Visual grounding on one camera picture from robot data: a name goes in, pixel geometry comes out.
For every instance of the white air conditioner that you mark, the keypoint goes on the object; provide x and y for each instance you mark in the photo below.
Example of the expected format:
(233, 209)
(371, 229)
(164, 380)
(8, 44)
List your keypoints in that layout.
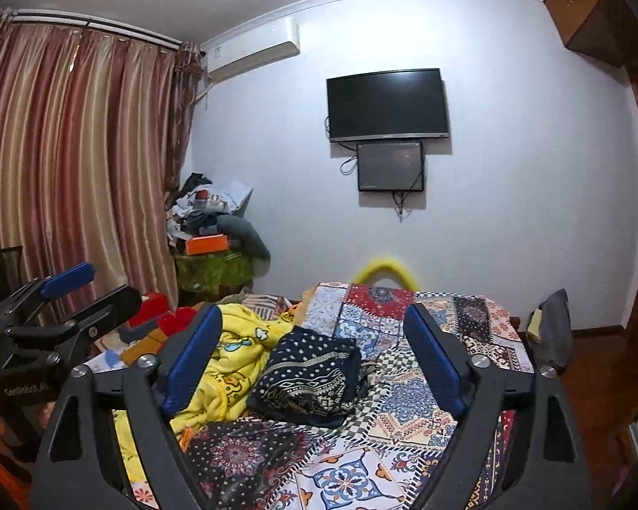
(255, 56)

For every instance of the navy patterned garment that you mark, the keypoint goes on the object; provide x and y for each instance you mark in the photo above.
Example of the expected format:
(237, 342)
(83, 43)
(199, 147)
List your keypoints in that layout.
(308, 377)

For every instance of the yellow cartoon blanket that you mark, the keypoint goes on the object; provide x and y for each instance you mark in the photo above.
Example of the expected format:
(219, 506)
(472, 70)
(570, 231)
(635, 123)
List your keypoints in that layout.
(239, 350)

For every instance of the orange plastic stool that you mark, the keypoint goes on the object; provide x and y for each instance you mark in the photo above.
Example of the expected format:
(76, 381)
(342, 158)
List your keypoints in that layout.
(0, 449)

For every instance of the orange box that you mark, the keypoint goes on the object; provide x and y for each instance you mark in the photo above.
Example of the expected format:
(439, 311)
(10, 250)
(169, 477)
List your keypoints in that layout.
(207, 244)

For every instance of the striped pink curtain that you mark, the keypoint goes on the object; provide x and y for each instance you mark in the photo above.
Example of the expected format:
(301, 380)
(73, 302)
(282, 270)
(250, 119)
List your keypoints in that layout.
(85, 170)

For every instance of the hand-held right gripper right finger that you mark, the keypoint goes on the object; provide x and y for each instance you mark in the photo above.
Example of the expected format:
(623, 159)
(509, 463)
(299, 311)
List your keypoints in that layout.
(436, 364)

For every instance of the yellow packet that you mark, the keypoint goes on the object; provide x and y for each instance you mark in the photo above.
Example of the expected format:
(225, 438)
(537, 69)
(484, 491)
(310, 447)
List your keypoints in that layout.
(534, 324)

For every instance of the black wall television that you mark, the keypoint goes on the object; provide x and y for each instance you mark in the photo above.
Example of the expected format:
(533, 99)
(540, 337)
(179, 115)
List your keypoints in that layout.
(388, 103)

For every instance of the red box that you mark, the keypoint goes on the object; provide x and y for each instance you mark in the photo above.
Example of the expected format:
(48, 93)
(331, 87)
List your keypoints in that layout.
(151, 308)

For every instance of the dark mandala print cloth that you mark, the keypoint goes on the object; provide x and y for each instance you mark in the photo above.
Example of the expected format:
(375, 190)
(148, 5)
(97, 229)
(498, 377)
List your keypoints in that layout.
(234, 457)

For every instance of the pile of clutter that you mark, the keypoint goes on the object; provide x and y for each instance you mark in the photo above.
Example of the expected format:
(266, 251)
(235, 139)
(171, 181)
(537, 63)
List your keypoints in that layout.
(202, 202)

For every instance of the yellow foam tube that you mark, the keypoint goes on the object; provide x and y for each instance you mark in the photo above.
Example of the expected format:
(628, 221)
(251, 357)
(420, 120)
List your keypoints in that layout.
(384, 263)

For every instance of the mustard cloth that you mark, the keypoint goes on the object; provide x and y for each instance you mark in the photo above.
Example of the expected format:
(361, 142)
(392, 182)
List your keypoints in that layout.
(143, 348)

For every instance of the white curtain rail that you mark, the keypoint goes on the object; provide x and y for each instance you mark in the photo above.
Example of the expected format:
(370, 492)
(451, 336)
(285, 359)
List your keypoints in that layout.
(85, 24)

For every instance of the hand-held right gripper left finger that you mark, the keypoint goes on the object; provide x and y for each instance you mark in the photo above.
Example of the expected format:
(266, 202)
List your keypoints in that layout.
(191, 364)

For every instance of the grey bag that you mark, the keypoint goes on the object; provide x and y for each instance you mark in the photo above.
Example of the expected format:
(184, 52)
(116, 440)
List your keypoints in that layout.
(556, 329)

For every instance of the green cloth covered table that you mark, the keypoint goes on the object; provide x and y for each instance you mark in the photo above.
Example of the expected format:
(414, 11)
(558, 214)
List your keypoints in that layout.
(212, 273)

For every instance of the patchwork print bed cover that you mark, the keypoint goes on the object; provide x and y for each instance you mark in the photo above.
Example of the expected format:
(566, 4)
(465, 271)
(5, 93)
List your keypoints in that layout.
(404, 398)

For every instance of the wooden wardrobe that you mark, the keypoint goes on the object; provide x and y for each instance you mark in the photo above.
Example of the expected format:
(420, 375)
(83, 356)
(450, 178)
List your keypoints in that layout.
(606, 10)

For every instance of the red cloth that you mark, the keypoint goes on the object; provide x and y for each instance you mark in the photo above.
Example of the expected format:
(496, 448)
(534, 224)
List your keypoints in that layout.
(178, 321)

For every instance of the small black wall monitor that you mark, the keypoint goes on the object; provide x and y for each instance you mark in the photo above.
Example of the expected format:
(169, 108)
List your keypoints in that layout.
(391, 166)

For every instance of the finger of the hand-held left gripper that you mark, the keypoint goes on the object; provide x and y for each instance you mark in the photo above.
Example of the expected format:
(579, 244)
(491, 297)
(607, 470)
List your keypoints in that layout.
(103, 312)
(66, 279)

